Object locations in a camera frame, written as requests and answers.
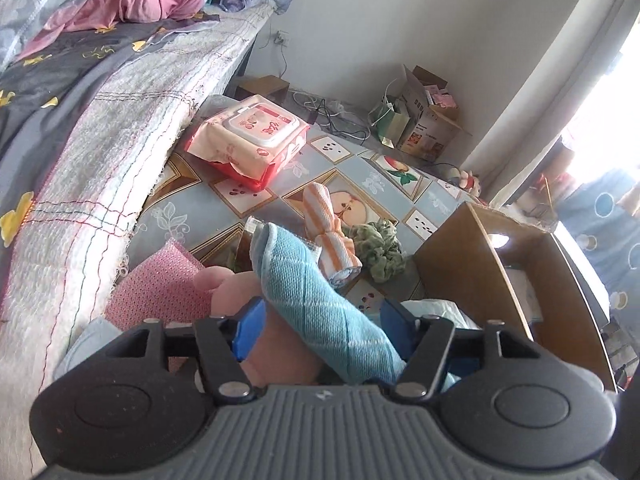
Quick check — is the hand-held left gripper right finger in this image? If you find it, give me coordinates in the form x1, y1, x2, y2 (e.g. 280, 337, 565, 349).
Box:
380, 300, 541, 401

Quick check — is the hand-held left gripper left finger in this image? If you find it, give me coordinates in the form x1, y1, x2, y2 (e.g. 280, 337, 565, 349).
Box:
112, 297, 267, 405

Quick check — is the pink plush toy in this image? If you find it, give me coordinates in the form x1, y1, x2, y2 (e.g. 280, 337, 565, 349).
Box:
194, 266, 321, 386

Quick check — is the white plastic bag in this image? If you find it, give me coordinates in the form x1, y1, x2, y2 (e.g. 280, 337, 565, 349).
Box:
400, 300, 481, 332

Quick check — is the teal towel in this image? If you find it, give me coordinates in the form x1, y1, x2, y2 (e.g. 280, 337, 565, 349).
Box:
250, 222, 408, 386

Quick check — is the brown cardboard box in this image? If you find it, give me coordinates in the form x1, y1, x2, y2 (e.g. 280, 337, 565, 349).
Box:
412, 202, 618, 393

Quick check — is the pink mesh cloth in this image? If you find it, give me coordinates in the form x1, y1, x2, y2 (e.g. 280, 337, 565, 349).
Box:
105, 240, 216, 371

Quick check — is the green scrunchie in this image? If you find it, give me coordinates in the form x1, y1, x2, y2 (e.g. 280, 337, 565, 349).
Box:
342, 220, 408, 283

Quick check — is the small brown box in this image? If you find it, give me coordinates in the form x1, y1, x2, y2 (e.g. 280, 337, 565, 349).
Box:
232, 216, 321, 271

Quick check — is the orange striped towel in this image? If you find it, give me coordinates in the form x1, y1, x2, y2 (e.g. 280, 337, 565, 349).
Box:
302, 182, 363, 288

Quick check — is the small plush toy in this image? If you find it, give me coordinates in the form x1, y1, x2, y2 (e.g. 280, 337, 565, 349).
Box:
447, 167, 483, 196

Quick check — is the printed cardboard box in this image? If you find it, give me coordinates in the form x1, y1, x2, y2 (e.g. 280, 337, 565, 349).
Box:
395, 64, 473, 163

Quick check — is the pink wet wipes pack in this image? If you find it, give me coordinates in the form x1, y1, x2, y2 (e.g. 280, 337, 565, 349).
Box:
184, 95, 308, 192

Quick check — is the green paper bag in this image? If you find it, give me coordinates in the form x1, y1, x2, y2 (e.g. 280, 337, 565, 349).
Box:
369, 97, 412, 150

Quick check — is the blue curtain with circles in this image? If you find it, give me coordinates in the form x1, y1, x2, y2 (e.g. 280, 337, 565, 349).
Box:
555, 167, 640, 321

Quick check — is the small wooden stool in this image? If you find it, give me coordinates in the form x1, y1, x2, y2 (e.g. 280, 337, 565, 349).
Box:
235, 75, 290, 106

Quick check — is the white cable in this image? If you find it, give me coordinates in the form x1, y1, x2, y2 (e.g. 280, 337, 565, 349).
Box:
292, 90, 373, 143

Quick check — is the black power cable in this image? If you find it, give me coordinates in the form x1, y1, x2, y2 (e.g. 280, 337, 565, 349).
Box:
277, 42, 361, 131

